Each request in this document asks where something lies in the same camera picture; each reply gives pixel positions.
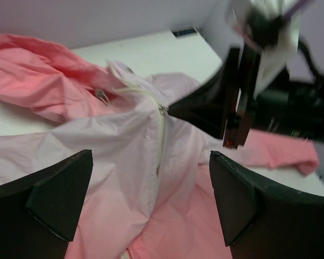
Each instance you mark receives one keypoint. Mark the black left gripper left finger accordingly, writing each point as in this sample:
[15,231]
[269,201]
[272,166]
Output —
[39,213]

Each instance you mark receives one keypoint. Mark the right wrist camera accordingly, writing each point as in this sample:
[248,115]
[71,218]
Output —
[270,29]

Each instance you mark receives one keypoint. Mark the blue label sticker right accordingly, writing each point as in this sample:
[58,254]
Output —
[184,32]

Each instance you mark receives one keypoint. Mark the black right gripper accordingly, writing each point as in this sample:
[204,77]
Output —
[288,107]

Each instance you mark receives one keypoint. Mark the pink hooded zip jacket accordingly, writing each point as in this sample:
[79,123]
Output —
[150,193]

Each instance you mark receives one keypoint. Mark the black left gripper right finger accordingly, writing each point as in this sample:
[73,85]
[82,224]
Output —
[261,218]

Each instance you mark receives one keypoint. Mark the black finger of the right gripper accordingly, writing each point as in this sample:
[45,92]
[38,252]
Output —
[208,107]

